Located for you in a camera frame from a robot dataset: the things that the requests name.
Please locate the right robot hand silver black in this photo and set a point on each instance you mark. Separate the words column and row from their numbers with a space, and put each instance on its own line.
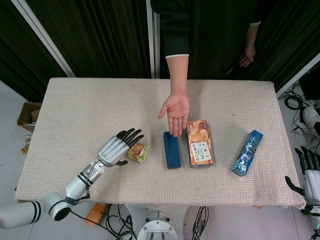
column 310, row 175

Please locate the person open palm hand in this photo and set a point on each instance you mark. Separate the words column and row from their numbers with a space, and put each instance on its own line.
column 177, row 110

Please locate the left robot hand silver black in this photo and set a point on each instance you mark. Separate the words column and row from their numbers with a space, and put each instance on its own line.
column 112, row 150

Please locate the person hanging hand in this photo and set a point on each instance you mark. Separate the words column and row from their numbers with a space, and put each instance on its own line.
column 247, row 56

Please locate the small green snack packet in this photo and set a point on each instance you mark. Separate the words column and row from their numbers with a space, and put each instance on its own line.
column 139, row 152

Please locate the person forearm bare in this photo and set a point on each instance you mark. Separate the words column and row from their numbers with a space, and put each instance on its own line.
column 178, row 75

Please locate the robot base round white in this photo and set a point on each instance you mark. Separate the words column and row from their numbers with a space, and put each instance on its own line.
column 156, row 228

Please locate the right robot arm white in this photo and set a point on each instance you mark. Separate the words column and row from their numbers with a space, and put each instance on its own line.
column 313, row 215

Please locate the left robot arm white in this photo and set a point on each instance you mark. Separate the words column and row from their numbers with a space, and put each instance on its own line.
column 72, row 186

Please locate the person black clothed torso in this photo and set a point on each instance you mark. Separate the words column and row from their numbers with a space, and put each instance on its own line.
column 205, row 37

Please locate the beige woven tablecloth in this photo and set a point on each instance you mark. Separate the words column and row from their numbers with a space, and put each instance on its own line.
column 100, row 112

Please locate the orange biscuit package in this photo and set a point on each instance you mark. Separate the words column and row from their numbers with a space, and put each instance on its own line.
column 200, row 143

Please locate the dark blue rectangular box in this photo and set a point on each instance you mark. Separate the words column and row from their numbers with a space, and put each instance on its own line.
column 172, row 153

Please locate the white sneaker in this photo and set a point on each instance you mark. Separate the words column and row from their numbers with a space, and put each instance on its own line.
column 311, row 117

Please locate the blue cookie package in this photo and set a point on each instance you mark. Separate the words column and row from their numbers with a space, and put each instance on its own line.
column 247, row 156

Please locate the orange plastic object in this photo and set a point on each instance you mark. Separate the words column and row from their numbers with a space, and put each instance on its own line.
column 96, row 213

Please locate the yellow snack wrapper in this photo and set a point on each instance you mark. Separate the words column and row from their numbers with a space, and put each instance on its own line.
column 26, row 145

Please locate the cardboard box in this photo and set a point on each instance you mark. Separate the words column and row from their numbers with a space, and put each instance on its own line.
column 28, row 116

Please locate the white metal frame post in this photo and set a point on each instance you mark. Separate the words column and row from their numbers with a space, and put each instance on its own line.
column 297, row 75
column 153, row 40
column 42, row 37

